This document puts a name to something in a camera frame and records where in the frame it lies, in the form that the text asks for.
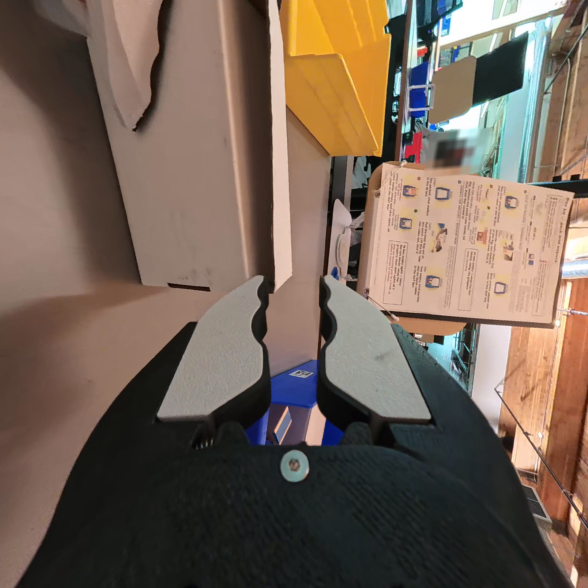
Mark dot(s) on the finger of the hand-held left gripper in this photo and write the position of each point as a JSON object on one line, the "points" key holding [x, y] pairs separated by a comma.
{"points": [[131, 55]]}

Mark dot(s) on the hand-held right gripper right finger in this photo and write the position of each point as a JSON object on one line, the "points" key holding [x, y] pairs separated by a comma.
{"points": [[372, 363]]}

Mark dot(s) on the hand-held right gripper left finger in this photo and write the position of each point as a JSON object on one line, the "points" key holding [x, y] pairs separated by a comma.
{"points": [[220, 358]]}

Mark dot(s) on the white cardboard box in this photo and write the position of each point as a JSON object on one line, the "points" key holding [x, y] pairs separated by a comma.
{"points": [[193, 160]]}

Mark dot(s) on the blue plastic bin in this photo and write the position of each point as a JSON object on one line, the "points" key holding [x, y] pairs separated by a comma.
{"points": [[294, 390]]}

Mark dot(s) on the printed instruction sheet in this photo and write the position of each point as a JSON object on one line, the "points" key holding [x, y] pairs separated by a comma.
{"points": [[473, 248]]}

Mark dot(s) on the brown cardboard backing board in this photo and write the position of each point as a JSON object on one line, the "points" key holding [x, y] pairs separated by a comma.
{"points": [[374, 179]]}

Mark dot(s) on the yellow plastic bin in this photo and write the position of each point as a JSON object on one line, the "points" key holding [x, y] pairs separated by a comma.
{"points": [[340, 82]]}

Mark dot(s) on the plain brown cardboard board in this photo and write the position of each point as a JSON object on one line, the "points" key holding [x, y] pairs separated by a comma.
{"points": [[452, 89]]}

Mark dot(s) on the small blue background crate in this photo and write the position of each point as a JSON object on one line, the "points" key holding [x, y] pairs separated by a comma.
{"points": [[419, 78]]}

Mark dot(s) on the black flat panel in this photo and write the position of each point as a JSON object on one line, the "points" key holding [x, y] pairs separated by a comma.
{"points": [[500, 69]]}

